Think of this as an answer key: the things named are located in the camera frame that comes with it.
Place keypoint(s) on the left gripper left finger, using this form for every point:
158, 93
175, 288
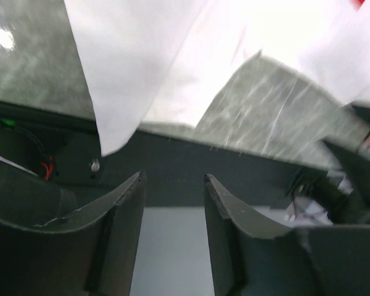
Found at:
90, 251

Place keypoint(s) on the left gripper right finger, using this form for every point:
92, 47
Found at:
251, 254

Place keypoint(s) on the white red-print t-shirt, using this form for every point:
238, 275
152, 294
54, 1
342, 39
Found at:
165, 61

